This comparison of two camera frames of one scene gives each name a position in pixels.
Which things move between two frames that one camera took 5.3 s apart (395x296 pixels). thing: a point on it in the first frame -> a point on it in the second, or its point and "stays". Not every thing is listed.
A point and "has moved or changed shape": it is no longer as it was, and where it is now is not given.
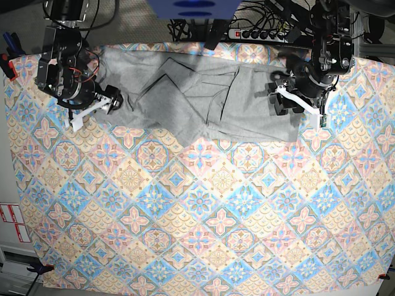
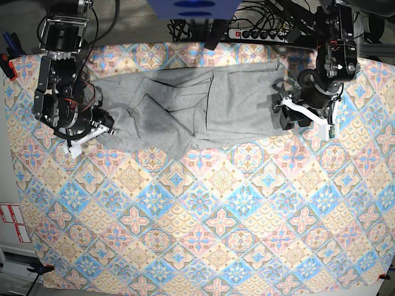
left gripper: x=87 y=98 -> x=102 y=122
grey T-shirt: x=196 y=96 has moved or changed shape
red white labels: x=12 y=213 stays
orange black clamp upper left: x=7 y=66 stays
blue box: x=194 y=9 stays
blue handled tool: x=15 y=49 stays
